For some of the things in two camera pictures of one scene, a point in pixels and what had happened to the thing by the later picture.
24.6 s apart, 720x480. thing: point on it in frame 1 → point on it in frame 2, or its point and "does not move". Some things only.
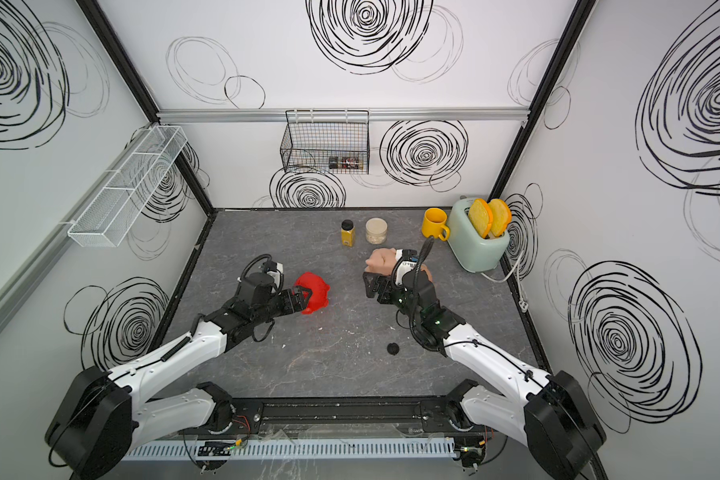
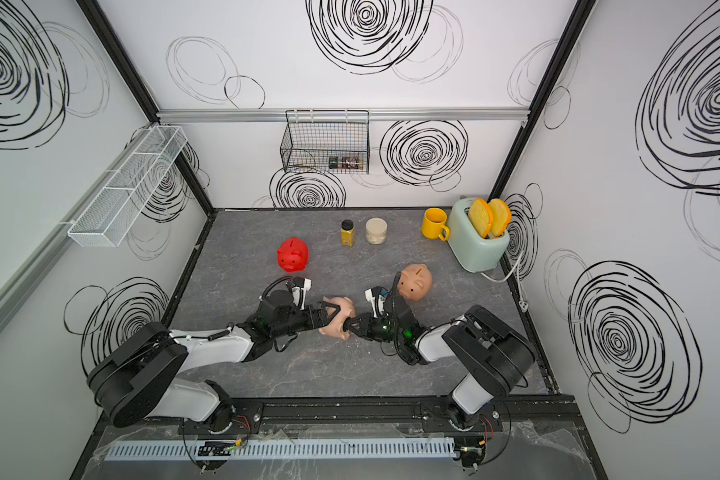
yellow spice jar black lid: [347, 233] does not move
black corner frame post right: [576, 22] does not move
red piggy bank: [320, 291] → [292, 254]
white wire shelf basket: [105, 219] does not move
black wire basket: [327, 141] does not move
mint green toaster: [474, 253] does not move
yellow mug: [433, 224] does not move
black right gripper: [389, 284] → [367, 320]
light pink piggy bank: [381, 261] → [335, 326]
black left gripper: [290, 305] → [321, 315]
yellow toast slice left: [480, 215] does not move
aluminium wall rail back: [215, 112] does not move
